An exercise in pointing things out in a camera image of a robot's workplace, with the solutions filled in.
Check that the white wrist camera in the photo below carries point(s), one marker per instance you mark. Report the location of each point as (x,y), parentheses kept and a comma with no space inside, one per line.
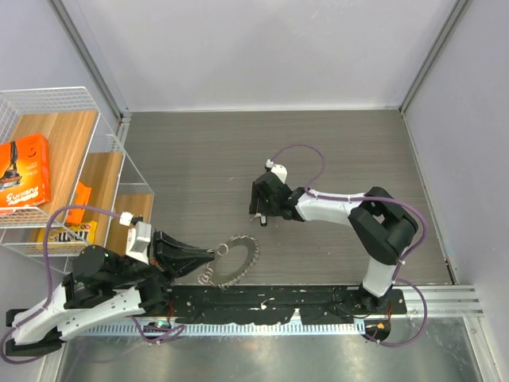
(138,237)
(278,170)

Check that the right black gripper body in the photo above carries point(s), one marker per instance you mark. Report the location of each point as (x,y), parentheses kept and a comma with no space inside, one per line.
(265,206)

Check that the metal disc with key rings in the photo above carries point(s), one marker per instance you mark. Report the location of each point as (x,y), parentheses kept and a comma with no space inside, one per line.
(211,277)

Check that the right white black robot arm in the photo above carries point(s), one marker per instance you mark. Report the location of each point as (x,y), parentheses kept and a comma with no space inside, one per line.
(384,228)

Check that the orange product box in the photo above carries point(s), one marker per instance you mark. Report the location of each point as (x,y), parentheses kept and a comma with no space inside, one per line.
(25,177)

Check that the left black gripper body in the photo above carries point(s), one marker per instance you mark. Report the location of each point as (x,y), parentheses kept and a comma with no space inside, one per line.
(157,261)

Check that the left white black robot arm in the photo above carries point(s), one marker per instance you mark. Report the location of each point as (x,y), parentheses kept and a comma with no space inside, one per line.
(102,287)

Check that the white slotted cable duct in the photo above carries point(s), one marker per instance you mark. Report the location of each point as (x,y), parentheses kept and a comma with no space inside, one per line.
(293,327)

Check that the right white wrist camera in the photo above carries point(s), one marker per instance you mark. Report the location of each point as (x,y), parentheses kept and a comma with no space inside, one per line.
(278,170)

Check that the yellow candy bag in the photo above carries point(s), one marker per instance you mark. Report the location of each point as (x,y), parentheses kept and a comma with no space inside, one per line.
(71,236)

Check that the white wire shelf rack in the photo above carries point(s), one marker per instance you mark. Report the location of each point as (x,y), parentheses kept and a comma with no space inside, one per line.
(83,150)

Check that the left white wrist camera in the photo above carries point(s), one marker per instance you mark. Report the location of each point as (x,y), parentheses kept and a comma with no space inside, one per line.
(138,237)

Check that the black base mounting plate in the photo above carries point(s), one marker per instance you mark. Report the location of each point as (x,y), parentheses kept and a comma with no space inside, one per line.
(272,305)

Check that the small orange packet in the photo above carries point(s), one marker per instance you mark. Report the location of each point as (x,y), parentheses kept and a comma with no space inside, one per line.
(81,197)

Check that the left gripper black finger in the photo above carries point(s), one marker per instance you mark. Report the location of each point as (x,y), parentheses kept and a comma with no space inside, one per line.
(178,266)
(168,246)

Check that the silver key with black tag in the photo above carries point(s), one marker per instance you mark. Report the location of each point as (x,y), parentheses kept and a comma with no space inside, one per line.
(261,218)

